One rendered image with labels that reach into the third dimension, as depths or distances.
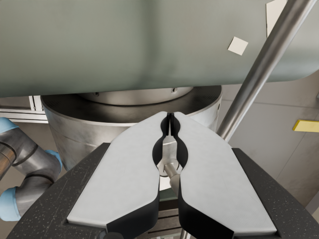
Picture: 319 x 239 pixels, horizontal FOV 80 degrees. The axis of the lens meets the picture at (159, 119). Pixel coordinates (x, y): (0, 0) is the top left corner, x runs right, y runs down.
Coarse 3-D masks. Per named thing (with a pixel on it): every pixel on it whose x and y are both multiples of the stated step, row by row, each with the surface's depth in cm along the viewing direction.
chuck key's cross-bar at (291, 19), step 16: (288, 0) 10; (304, 0) 9; (288, 16) 10; (304, 16) 9; (272, 32) 10; (288, 32) 10; (272, 48) 11; (256, 64) 12; (272, 64) 11; (256, 80) 12; (240, 96) 13; (256, 96) 13; (240, 112) 14; (224, 128) 15
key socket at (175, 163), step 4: (168, 160) 27; (172, 160) 27; (176, 160) 27; (160, 164) 26; (164, 164) 27; (176, 164) 28; (160, 168) 27; (176, 168) 28; (160, 172) 27; (164, 172) 28
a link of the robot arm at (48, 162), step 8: (40, 152) 51; (48, 152) 56; (56, 152) 58; (32, 160) 49; (40, 160) 50; (48, 160) 53; (56, 160) 56; (16, 168) 49; (24, 168) 49; (32, 168) 49; (40, 168) 50; (48, 168) 52; (56, 168) 54; (40, 176) 50; (48, 176) 50; (56, 176) 53
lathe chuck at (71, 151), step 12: (216, 120) 32; (60, 144) 28; (72, 144) 26; (84, 144) 25; (168, 144) 25; (60, 156) 32; (72, 156) 28; (84, 156) 26; (168, 156) 26; (180, 168) 29; (168, 180) 29
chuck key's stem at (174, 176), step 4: (168, 164) 27; (172, 164) 27; (164, 168) 27; (168, 168) 26; (172, 168) 26; (168, 172) 26; (172, 172) 26; (176, 172) 26; (172, 176) 25; (176, 176) 24; (172, 180) 24; (176, 180) 24; (172, 184) 24; (176, 184) 24; (172, 188) 24; (176, 188) 23; (176, 192) 23
